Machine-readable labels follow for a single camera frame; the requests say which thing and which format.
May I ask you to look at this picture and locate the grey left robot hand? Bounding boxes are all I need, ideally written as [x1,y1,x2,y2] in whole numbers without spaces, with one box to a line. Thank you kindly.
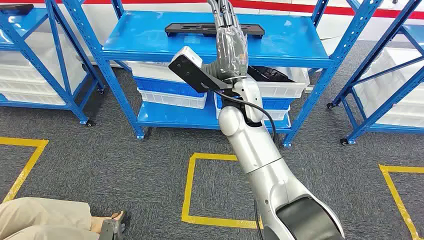
[98,218,127,240]

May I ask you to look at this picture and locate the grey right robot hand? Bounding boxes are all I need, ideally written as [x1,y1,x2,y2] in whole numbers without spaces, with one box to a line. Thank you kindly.
[206,0,249,81]

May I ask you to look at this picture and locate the long black plastic part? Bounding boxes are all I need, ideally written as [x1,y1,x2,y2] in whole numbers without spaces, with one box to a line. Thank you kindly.
[0,3,35,16]
[164,22,266,40]

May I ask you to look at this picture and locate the blue metal shelf rack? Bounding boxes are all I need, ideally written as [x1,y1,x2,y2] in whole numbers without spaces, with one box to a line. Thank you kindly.
[326,0,424,147]
[0,0,105,128]
[61,0,387,148]

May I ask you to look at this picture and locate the black curved plastic parts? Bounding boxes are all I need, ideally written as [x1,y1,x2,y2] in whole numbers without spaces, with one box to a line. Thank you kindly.
[246,65,296,84]

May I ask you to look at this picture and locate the person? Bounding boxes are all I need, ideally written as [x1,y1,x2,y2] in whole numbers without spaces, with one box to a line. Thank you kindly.
[0,197,127,240]

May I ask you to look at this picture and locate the yellow floor tape square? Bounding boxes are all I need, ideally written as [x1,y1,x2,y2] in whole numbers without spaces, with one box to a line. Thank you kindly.
[0,136,50,204]
[181,152,264,230]
[378,163,424,240]

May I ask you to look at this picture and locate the white vehicle body red stripe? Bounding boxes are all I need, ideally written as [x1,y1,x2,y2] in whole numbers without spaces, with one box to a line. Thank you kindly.
[43,0,424,67]

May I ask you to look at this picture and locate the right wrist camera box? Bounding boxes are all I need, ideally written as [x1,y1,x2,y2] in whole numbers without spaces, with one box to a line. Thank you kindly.
[167,45,234,94]

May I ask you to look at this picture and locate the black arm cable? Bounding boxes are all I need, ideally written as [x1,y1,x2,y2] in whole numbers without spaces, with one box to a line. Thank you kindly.
[214,90,278,144]

